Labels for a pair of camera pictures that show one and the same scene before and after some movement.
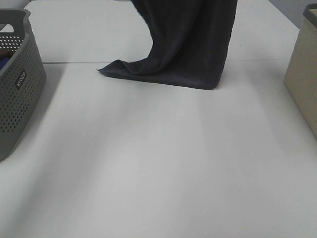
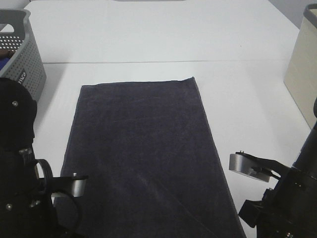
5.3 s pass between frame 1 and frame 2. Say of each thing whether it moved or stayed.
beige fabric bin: stayed
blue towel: stayed
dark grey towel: moved
